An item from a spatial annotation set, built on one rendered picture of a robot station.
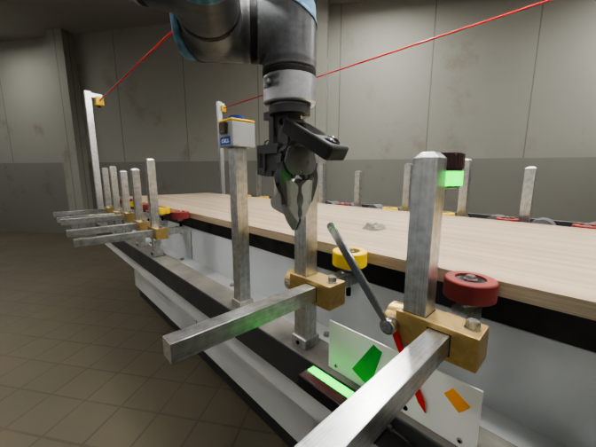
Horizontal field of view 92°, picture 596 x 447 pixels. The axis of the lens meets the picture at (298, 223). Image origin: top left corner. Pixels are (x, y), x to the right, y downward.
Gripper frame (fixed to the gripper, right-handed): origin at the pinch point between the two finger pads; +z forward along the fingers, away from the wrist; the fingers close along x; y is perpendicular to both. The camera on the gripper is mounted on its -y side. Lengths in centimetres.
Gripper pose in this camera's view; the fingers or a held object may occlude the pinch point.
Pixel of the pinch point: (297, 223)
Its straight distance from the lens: 51.1
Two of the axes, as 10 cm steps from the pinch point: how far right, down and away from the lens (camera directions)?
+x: -7.2, 1.1, -6.8
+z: 0.0, 9.9, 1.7
